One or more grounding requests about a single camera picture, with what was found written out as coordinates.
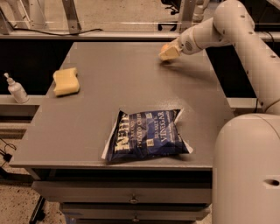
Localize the orange fruit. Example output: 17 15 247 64
161 44 169 52

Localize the black cable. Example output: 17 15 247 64
0 7 104 37

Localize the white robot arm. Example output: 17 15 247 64
159 0 280 224

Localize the yellow sponge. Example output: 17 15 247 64
53 67 80 96

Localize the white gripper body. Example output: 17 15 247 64
178 27 202 55

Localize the white pump bottle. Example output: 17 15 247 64
4 73 29 103

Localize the lower drawer knob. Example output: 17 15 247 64
132 215 140 222

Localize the grey drawer cabinet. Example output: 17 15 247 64
11 42 233 224

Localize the blue chip bag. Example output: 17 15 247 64
101 109 193 161

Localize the top drawer knob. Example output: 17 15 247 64
129 195 138 204

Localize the drawer knob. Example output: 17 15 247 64
129 195 138 204
132 215 140 222

